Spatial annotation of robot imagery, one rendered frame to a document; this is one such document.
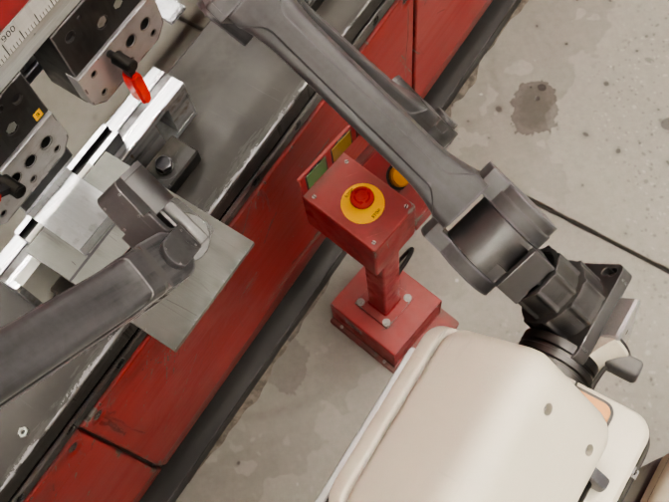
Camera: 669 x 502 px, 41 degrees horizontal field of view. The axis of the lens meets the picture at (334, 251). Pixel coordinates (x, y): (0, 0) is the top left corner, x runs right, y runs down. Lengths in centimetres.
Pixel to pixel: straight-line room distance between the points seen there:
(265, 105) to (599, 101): 125
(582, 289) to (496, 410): 24
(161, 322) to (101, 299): 34
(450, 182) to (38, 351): 42
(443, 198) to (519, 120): 154
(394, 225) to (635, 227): 103
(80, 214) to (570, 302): 69
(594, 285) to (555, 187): 141
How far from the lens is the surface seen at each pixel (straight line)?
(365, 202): 143
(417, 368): 83
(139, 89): 120
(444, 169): 91
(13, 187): 110
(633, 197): 239
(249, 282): 171
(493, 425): 75
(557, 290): 94
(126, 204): 99
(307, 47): 90
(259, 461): 216
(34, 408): 137
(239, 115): 145
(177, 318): 120
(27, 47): 107
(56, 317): 83
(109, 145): 133
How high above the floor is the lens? 212
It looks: 69 degrees down
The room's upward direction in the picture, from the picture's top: 11 degrees counter-clockwise
